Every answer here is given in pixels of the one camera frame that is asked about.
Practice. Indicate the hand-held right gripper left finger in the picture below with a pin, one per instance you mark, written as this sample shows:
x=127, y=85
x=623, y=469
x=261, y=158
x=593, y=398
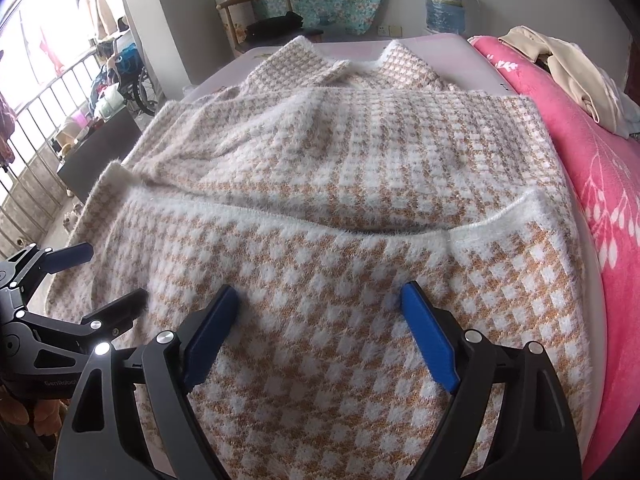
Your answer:
x=212, y=337

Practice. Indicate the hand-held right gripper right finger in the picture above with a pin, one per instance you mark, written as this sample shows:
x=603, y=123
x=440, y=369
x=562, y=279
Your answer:
x=432, y=337

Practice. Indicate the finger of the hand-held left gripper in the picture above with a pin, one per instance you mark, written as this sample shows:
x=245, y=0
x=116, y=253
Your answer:
x=70, y=256
x=117, y=312

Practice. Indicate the beige white houndstooth coat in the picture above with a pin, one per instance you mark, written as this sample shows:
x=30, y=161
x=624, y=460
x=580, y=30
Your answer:
x=350, y=185

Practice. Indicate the hanging beige clothes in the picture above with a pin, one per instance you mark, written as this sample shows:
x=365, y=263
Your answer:
x=97, y=7

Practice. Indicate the black folded clothes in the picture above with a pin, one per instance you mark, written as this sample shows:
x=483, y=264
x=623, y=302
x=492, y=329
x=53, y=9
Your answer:
x=275, y=24

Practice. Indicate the person's left hand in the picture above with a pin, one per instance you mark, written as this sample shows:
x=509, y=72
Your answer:
x=47, y=417

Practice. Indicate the metal balcony railing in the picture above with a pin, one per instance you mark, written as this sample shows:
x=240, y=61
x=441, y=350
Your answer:
x=30, y=170

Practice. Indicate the dark cabinet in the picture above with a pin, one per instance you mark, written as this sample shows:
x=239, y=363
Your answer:
x=100, y=155

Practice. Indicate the wheelchair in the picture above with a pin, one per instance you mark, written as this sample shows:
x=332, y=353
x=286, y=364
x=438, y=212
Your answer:
x=132, y=77

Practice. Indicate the hanging red cloth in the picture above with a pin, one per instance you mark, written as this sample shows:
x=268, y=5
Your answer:
x=50, y=50

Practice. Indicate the pink floral blanket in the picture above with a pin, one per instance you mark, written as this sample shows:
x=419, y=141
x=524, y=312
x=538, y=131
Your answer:
x=600, y=185

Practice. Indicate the cream floral cushion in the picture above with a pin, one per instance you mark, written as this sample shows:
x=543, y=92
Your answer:
x=236, y=20

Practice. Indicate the light blue cloth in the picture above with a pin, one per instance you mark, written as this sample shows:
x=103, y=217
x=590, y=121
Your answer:
x=633, y=115

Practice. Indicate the beige garment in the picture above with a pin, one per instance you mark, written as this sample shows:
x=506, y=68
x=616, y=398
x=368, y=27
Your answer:
x=575, y=72

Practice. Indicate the black stool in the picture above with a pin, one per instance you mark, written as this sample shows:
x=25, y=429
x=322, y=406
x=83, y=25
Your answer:
x=314, y=35

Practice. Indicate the white wall socket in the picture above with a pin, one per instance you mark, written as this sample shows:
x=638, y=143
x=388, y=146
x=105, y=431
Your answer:
x=390, y=31

